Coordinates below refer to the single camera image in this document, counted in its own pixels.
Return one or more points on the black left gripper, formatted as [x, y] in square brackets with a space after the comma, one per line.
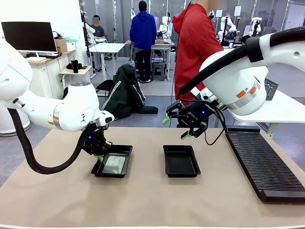
[94, 140]

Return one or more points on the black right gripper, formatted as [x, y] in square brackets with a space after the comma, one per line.
[195, 114]

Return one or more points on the green perforated circuit board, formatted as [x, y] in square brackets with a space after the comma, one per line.
[114, 164]

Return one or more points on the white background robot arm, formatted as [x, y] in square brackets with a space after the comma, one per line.
[256, 23]
[226, 25]
[165, 25]

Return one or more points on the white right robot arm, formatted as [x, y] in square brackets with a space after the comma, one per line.
[238, 81]

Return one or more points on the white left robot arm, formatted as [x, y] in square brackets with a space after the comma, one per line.
[71, 107]

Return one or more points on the black plastic ESD tray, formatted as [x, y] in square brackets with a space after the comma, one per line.
[116, 150]
[181, 164]

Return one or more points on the grey plastic stool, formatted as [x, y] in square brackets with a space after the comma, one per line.
[159, 70]

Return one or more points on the dark green striped jacket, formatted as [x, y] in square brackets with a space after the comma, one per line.
[126, 95]

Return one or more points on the black metal chair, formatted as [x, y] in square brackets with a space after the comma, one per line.
[104, 84]

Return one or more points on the grey workbench table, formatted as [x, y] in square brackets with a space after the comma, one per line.
[164, 46]

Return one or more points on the person in red jacket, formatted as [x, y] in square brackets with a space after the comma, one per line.
[195, 43]

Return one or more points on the small wooden side table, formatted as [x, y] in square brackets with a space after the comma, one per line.
[76, 71]

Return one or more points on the black slotted board rack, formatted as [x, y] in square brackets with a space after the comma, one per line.
[264, 164]

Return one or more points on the black tumbler with straw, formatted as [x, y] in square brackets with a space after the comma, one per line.
[74, 65]

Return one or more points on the grey plastic mesh basket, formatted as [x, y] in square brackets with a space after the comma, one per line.
[271, 89]

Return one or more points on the white cabinet with wooden top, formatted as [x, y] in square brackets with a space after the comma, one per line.
[45, 76]

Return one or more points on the person in blue hoodie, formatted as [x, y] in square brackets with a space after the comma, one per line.
[143, 31]

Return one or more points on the white height-adjustable table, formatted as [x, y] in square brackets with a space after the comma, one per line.
[286, 109]

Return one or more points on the white desk with white legs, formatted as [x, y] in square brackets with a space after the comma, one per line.
[107, 47]

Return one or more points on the white cylindrical air purifier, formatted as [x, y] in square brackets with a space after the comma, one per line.
[3, 124]

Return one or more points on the black keyboard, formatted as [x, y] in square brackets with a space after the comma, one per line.
[50, 56]

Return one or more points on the white storage bin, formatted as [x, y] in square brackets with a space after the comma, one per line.
[71, 46]

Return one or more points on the brown cardboard box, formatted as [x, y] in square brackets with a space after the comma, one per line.
[60, 45]

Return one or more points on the seated person in grey shirt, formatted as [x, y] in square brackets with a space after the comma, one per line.
[98, 28]

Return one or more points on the black computer monitor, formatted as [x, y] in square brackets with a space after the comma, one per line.
[31, 35]

